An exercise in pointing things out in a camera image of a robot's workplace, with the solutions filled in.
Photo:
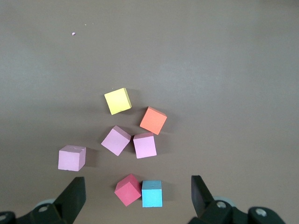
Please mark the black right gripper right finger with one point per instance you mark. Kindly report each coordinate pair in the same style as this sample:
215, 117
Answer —
201, 198

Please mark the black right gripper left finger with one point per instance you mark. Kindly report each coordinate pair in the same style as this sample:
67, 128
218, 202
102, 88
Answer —
70, 198

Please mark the pink foam cube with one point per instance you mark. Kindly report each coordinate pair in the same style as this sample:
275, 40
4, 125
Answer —
144, 145
115, 141
71, 158

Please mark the orange foam cube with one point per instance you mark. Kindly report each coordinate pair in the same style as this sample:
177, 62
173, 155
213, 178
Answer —
153, 121

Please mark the yellow foam cube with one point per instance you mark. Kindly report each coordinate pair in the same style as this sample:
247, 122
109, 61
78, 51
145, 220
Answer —
118, 101

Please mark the blue foam cube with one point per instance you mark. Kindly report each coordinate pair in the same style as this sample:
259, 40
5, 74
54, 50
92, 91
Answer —
151, 194

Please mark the red foam cube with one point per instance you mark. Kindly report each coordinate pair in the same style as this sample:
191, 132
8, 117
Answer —
127, 190

